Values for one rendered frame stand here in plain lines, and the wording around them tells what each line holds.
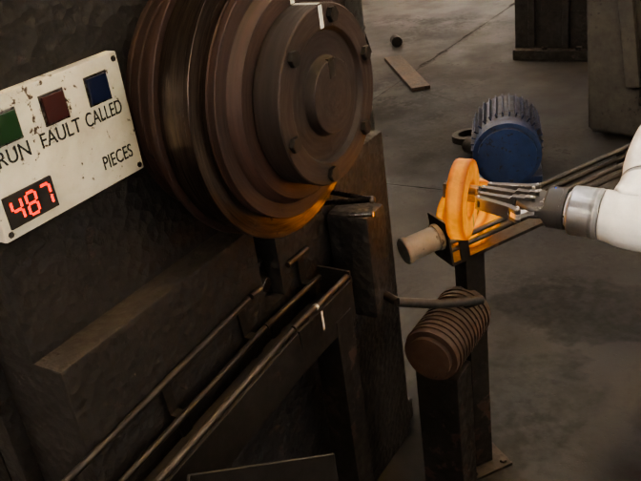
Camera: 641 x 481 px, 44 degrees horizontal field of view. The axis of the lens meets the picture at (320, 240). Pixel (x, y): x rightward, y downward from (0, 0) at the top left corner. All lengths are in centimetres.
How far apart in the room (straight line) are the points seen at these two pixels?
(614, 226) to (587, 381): 107
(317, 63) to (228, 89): 15
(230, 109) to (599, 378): 158
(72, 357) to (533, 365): 160
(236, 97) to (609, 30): 299
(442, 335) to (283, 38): 77
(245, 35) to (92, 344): 49
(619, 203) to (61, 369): 92
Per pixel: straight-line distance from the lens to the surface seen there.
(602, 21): 397
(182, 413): 131
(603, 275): 292
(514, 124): 339
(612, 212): 140
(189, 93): 110
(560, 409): 231
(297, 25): 116
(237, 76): 113
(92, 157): 116
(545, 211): 144
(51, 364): 117
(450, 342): 167
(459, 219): 146
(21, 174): 109
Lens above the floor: 147
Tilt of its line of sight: 27 degrees down
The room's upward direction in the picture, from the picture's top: 8 degrees counter-clockwise
